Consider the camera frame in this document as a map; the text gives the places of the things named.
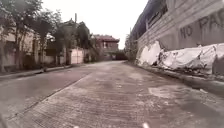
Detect red brick house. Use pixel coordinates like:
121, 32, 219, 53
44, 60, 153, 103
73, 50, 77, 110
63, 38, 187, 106
93, 34, 121, 61

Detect grey concrete road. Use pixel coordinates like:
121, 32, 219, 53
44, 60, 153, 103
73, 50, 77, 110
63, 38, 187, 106
0, 60, 224, 128

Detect white gate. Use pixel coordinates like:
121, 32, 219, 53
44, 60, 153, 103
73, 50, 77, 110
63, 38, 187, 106
69, 48, 86, 65

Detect pole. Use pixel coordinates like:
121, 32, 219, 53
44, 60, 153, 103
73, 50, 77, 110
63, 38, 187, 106
74, 12, 78, 31

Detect white tarpaulin sheets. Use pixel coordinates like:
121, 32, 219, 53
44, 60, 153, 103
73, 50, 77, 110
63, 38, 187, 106
136, 40, 224, 76

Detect concrete gutter strip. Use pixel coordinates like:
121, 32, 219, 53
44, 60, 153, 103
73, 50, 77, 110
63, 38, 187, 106
128, 60, 224, 98

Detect row of trees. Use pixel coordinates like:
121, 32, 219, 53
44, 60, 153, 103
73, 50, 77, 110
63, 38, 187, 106
0, 0, 98, 73

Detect raised concrete kerb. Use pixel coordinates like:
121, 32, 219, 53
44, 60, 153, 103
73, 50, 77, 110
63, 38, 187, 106
0, 63, 84, 81

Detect grey block wall building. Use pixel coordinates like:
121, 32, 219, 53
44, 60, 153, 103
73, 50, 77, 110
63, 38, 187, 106
129, 0, 224, 58

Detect pale boundary wall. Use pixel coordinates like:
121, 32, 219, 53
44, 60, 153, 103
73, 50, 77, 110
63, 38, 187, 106
0, 28, 68, 71

